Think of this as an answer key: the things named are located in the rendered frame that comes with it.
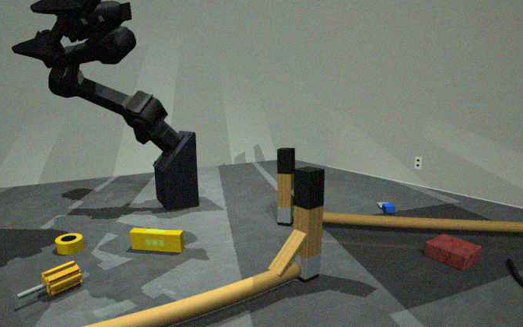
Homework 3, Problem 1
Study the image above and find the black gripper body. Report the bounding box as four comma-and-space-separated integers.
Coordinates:
40, 0, 106, 68

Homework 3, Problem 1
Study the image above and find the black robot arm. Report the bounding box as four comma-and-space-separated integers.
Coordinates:
48, 1, 185, 156

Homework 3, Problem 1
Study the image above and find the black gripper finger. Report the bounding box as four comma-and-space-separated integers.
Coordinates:
12, 31, 54, 65
30, 0, 88, 16

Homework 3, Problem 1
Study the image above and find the red rectangular block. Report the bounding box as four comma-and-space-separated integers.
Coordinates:
423, 234, 481, 271

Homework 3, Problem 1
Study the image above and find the yellow rectangular block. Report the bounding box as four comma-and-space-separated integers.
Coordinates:
129, 228, 185, 253

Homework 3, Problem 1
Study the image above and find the yellow ring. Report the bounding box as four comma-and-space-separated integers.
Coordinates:
55, 233, 84, 255

